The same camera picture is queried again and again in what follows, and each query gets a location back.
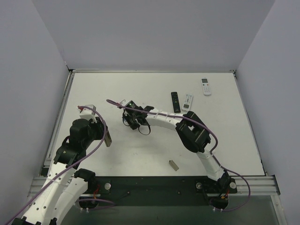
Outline beige white remote control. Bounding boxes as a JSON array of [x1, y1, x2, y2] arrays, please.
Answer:
[[104, 130, 112, 147]]

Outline beige battery cover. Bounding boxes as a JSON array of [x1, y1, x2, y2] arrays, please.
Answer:
[[169, 160, 179, 171]]

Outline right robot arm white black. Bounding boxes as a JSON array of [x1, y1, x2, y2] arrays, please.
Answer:
[[122, 102, 236, 194]]

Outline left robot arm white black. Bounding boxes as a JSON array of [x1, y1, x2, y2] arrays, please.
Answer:
[[9, 115, 109, 225]]

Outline black remote control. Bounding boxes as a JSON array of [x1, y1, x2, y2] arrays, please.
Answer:
[[171, 92, 181, 113]]

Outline small white remote control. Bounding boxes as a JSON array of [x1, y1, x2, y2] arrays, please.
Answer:
[[182, 94, 193, 112]]

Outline white remote with display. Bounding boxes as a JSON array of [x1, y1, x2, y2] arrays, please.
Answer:
[[201, 78, 211, 96]]

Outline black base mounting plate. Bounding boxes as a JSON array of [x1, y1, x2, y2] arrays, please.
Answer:
[[79, 176, 237, 210]]

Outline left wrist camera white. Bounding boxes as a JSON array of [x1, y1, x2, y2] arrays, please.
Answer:
[[77, 105, 97, 123]]

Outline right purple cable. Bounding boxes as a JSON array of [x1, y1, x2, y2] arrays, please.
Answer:
[[106, 98, 253, 213]]

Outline aluminium frame rail left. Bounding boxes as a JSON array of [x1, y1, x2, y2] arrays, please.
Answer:
[[39, 70, 74, 177]]

